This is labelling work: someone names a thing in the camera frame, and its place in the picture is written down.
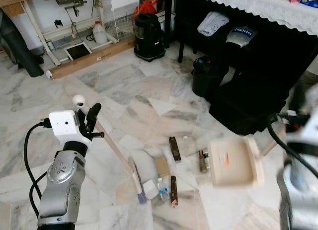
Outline cream long-handled broom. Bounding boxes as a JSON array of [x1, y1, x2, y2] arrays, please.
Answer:
[[73, 94, 149, 205]]

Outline cream long-handled dustpan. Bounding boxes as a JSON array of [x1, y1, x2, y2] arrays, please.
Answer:
[[207, 137, 288, 187]]

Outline large black bag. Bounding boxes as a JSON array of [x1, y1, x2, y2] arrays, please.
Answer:
[[209, 70, 300, 137]]

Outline long wooden plank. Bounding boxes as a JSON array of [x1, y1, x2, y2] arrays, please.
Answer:
[[47, 38, 136, 79]]

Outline white framed black tablet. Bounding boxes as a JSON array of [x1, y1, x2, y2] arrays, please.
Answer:
[[64, 42, 93, 61]]

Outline brown cardboard piece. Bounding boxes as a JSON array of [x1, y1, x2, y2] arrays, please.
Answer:
[[154, 156, 171, 179]]

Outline white plastic jug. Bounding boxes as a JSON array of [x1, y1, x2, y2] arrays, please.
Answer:
[[91, 20, 109, 46]]

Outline small clear water bottle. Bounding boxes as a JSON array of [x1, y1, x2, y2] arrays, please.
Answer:
[[157, 178, 170, 201]]

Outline black lidded bin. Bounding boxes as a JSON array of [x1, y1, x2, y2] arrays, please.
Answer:
[[192, 56, 230, 99]]

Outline black vacuum cleaner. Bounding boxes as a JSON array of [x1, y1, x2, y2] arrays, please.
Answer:
[[133, 12, 166, 62]]

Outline black rolled mat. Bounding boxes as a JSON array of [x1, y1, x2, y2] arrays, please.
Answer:
[[0, 11, 45, 78]]

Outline white framed sewing table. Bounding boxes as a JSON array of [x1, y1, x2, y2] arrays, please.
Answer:
[[0, 0, 120, 67]]

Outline white lace tablecloth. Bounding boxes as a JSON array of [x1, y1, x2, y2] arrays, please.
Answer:
[[183, 0, 318, 37]]

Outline red plastic bag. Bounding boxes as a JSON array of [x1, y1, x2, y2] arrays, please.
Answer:
[[134, 0, 160, 17]]

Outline grey folded garment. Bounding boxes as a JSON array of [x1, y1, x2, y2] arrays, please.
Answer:
[[197, 11, 231, 37]]

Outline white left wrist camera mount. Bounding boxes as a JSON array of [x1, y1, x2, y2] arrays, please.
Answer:
[[49, 110, 93, 147]]

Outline white wire rack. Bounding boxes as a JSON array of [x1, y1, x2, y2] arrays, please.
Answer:
[[110, 0, 140, 42]]

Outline black table frame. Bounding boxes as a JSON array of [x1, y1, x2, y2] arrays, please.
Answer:
[[164, 0, 186, 64]]

